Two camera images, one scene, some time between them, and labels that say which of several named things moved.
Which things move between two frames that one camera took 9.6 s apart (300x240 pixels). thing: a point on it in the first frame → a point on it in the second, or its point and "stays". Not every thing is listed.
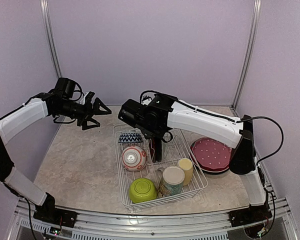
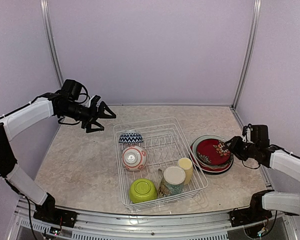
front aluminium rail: (70, 225) stays
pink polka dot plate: (212, 153) stays
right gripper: (165, 129) → (236, 141)
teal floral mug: (173, 177) stays
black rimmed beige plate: (214, 172) stays
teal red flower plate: (152, 149) → (211, 150)
